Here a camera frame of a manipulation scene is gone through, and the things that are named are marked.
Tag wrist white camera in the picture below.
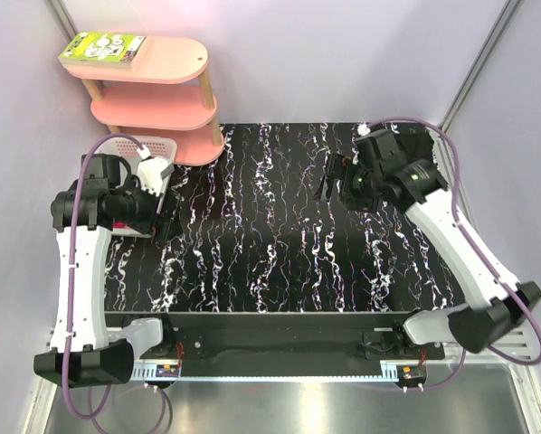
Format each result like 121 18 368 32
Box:
137 146 174 197
357 123 371 137

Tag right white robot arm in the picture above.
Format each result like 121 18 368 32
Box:
315 129 541 359

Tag black marbled table mat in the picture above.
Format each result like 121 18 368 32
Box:
104 123 463 313

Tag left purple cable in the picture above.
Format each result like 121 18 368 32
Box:
60 132 174 433

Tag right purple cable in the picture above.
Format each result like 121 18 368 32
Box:
356 116 541 392

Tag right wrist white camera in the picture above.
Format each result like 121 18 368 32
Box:
357 123 371 137

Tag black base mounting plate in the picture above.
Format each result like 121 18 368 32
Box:
124 310 446 378

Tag purple cable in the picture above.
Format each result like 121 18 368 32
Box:
60 132 174 433
356 116 541 392

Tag black printed t shirt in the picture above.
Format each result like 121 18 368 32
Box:
397 127 434 164

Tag white slotted cable duct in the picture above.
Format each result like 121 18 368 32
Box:
130 361 181 382

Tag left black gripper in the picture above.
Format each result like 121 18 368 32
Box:
114 173 183 241

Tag pink three tier shelf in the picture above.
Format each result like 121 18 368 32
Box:
66 36 224 166

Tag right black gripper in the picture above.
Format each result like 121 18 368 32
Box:
312 152 382 214

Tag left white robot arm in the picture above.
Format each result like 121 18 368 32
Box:
33 154 181 388

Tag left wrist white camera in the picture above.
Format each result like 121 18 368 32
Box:
137 146 174 197

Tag green cover book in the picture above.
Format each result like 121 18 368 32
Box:
58 32 151 70

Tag white plastic laundry basket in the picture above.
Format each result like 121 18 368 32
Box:
96 136 177 238

